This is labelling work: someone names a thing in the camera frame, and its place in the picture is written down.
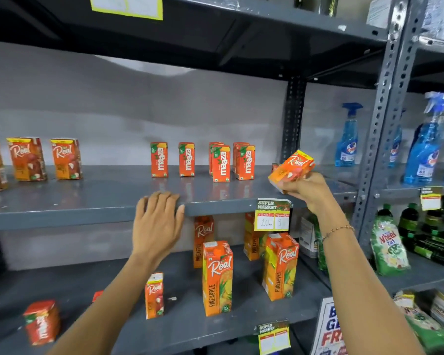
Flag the person's left hand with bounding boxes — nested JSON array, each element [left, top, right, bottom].
[[132, 191, 185, 268]]

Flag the person's right hand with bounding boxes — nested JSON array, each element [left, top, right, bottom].
[[275, 172, 336, 219]]

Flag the small orange juice carton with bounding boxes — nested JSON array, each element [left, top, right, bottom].
[[268, 149, 315, 195]]

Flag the person's left forearm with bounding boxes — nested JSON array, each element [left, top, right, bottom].
[[47, 252, 162, 355]]

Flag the person's right forearm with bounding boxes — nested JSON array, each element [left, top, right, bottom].
[[306, 205, 427, 355]]

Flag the tall pineapple juice carton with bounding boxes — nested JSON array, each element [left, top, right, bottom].
[[193, 216, 215, 269], [243, 212, 268, 261], [262, 233, 300, 302], [202, 240, 234, 317]]

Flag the green yellow price tag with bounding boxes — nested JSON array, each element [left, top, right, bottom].
[[254, 198, 292, 232], [257, 320, 291, 355], [420, 187, 443, 211]]

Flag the wide grey metal shelving rack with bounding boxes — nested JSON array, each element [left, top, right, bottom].
[[0, 0, 393, 355]]

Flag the white product pack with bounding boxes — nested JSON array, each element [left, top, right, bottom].
[[299, 216, 319, 259]]

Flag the row of orange mango cartons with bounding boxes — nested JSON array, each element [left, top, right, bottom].
[[150, 141, 256, 183]]

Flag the blue glass cleaner spray bottle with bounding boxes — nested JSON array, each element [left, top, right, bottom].
[[388, 109, 407, 169], [335, 102, 364, 168], [403, 91, 444, 185]]

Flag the green refill pouch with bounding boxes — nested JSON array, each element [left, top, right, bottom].
[[310, 214, 329, 272]]

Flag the green detergent pouch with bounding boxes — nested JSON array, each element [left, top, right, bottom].
[[370, 204, 411, 277]]

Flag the white blue red sign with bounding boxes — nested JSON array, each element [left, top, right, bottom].
[[310, 296, 348, 355]]

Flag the small red mango drink box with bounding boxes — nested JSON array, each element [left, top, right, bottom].
[[23, 300, 61, 346]]

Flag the narrow grey metal shelving rack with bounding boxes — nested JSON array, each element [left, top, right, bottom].
[[351, 0, 444, 355]]

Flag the green printed detergent bag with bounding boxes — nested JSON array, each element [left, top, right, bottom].
[[393, 291, 444, 352]]

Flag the white paper label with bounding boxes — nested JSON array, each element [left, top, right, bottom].
[[366, 0, 393, 29]]

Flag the large yellow edged shelf label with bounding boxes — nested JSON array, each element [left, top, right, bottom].
[[90, 0, 164, 21]]

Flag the clear plastic wrapped goods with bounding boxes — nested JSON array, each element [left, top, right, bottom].
[[419, 0, 444, 45]]

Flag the thin gold bracelet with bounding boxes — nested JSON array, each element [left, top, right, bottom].
[[321, 225, 355, 243]]

